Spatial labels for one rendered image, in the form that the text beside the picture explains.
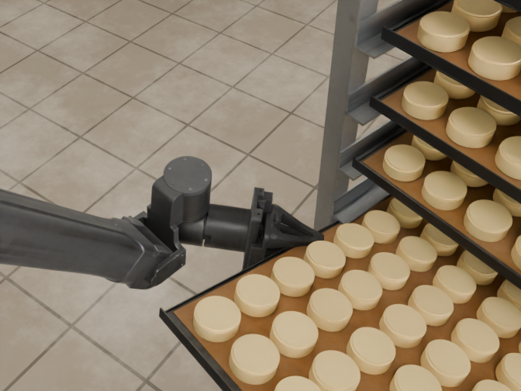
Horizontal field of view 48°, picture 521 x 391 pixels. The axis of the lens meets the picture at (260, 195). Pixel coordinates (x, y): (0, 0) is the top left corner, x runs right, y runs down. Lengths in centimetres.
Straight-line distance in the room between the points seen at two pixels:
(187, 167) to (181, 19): 237
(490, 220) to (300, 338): 25
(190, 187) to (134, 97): 191
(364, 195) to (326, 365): 31
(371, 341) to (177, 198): 27
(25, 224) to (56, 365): 133
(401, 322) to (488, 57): 30
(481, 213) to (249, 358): 31
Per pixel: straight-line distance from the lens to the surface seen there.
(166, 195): 68
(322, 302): 68
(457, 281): 78
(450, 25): 65
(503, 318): 76
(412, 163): 74
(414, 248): 79
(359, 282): 71
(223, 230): 74
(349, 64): 66
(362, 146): 76
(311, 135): 235
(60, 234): 56
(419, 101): 69
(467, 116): 68
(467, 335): 72
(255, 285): 67
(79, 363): 182
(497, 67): 61
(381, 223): 81
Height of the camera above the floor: 157
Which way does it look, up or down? 48 degrees down
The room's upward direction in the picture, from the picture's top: straight up
